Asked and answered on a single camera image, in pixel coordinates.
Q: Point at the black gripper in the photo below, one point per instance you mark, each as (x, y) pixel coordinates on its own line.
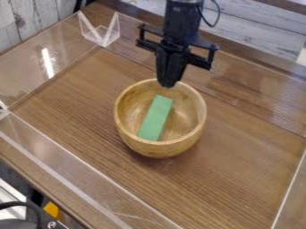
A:
(164, 47)

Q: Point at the yellow tag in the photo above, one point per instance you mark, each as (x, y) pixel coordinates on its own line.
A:
(52, 210)

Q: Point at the brown wooden bowl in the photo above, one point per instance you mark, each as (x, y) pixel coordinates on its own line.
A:
(185, 122)

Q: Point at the clear acrylic corner bracket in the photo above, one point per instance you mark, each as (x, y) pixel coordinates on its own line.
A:
(100, 35)

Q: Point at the green rectangular block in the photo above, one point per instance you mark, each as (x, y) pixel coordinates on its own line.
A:
(155, 118)

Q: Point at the clear acrylic tray wall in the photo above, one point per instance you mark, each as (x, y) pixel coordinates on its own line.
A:
(96, 201)

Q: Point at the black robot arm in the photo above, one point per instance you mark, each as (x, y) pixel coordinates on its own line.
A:
(183, 16)

